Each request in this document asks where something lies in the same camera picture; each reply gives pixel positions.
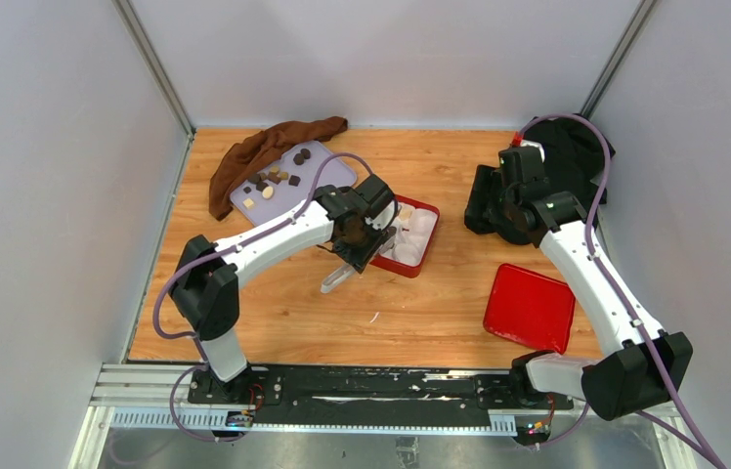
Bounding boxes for red chocolate box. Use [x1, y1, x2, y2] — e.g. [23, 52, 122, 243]
[370, 195, 440, 278]

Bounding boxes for metal tongs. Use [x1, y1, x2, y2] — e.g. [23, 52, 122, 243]
[320, 264, 359, 294]

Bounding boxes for red box lid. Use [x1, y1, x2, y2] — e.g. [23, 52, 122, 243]
[483, 264, 577, 354]

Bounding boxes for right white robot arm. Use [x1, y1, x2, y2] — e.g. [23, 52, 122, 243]
[494, 146, 693, 421]

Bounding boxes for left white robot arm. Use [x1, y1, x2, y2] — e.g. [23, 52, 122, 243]
[163, 175, 400, 404]

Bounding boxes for white paper cup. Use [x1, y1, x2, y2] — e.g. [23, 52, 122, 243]
[392, 243, 421, 267]
[408, 208, 438, 237]

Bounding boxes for lavender tray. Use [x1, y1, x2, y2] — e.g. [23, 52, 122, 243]
[230, 141, 358, 226]

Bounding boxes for black cloth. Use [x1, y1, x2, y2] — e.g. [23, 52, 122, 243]
[464, 113, 617, 246]

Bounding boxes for brown cloth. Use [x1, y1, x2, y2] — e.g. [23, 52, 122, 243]
[208, 116, 348, 221]

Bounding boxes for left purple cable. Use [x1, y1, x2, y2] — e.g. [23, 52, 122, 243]
[151, 152, 376, 444]

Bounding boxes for purple cable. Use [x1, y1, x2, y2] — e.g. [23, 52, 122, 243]
[517, 113, 726, 469]
[151, 152, 376, 444]

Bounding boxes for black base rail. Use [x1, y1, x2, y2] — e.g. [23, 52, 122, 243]
[184, 364, 574, 429]

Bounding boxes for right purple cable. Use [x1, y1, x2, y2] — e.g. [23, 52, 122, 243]
[517, 113, 726, 469]

